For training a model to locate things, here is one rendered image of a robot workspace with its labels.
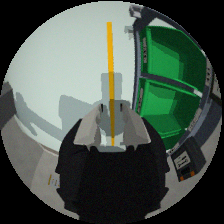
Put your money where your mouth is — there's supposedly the yellow long thin bar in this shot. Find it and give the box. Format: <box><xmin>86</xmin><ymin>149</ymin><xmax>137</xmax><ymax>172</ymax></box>
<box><xmin>107</xmin><ymin>22</ymin><xmax>114</xmax><ymax>146</ymax></box>

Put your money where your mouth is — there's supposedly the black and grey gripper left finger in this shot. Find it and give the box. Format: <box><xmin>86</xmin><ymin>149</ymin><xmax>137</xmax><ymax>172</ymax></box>
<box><xmin>55</xmin><ymin>103</ymin><xmax>103</xmax><ymax>174</ymax></box>

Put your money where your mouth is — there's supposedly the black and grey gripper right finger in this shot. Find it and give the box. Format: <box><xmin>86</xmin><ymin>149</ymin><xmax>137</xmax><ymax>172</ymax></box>
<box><xmin>121</xmin><ymin>103</ymin><xmax>170</xmax><ymax>173</ymax></box>

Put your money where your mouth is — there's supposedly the green open bin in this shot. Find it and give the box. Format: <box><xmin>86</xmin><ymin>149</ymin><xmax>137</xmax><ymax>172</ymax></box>
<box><xmin>159</xmin><ymin>129</ymin><xmax>186</xmax><ymax>150</ymax></box>
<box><xmin>140</xmin><ymin>26</ymin><xmax>206</xmax><ymax>94</ymax></box>
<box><xmin>135</xmin><ymin>78</ymin><xmax>201</xmax><ymax>135</ymax></box>

